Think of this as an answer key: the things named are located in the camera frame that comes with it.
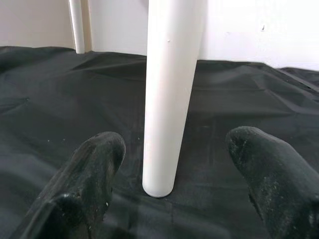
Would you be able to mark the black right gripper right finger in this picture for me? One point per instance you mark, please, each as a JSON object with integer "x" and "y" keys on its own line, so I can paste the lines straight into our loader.
{"x": 279, "y": 184}

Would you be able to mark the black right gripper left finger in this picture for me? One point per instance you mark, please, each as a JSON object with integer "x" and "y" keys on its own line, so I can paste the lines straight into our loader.
{"x": 82, "y": 189}

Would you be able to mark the white tapered table leg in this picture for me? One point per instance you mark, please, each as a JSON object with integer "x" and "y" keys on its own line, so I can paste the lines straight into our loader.
{"x": 78, "y": 25}
{"x": 169, "y": 99}

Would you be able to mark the black table cloth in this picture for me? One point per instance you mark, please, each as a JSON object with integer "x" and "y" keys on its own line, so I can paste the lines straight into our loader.
{"x": 62, "y": 99}

